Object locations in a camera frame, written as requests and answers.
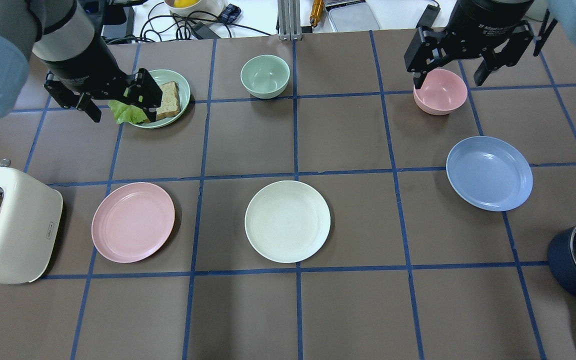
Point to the mint green bowl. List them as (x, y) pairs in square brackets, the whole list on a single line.
[(265, 76)]

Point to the cream bowl with fruit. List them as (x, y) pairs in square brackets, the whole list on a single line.
[(195, 8)]

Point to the mint green plate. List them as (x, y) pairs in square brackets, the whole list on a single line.
[(162, 76)]

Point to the pink bowl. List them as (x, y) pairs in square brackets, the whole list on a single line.
[(441, 93)]

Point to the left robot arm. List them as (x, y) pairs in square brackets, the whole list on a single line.
[(49, 29)]

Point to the bread slice on plate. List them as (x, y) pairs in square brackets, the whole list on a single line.
[(170, 101)]

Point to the cream white plate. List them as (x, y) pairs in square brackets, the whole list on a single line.
[(287, 221)]

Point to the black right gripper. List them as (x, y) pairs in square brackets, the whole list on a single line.
[(486, 20)]

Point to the pink plate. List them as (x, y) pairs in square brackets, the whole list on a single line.
[(133, 222)]

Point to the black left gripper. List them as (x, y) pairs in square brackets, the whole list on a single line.
[(89, 64)]

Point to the green lettuce leaf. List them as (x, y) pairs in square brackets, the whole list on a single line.
[(124, 113)]

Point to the blue plate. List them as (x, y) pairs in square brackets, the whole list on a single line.
[(489, 173)]

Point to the cream white toaster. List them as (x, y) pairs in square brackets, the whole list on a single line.
[(30, 215)]

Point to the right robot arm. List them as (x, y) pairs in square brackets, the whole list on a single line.
[(504, 13)]

